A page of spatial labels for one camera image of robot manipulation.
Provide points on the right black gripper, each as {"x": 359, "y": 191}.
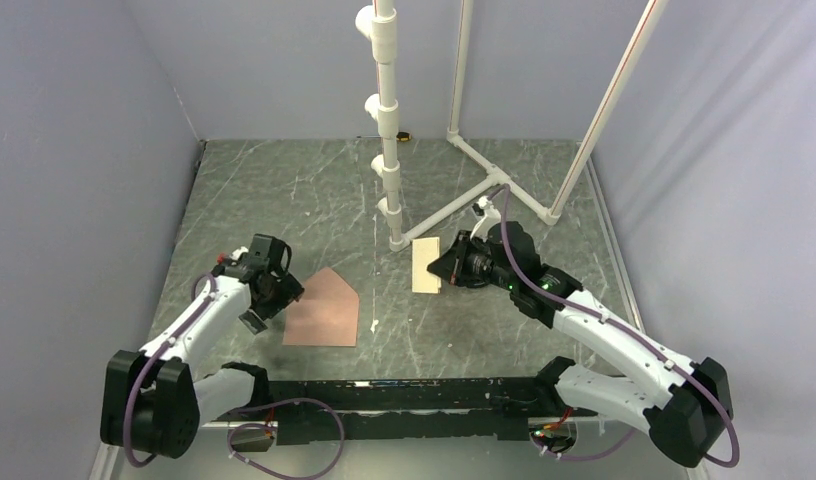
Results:
{"x": 452, "y": 265}

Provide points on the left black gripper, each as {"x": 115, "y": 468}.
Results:
{"x": 286, "y": 291}

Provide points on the cream paper letter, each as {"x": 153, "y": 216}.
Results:
{"x": 424, "y": 252}

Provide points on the pink brown envelope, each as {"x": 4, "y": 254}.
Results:
{"x": 326, "y": 315}

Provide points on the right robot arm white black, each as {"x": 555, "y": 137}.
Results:
{"x": 682, "y": 405}

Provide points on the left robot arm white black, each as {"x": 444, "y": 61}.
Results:
{"x": 152, "y": 404}

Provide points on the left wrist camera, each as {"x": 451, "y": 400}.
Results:
{"x": 253, "y": 322}

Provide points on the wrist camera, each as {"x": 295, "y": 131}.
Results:
{"x": 253, "y": 322}
{"x": 487, "y": 216}

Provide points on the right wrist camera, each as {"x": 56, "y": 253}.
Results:
{"x": 487, "y": 216}

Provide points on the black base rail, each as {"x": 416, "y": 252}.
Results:
{"x": 504, "y": 408}

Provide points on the white PVC pipe frame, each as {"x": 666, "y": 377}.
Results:
{"x": 377, "y": 22}

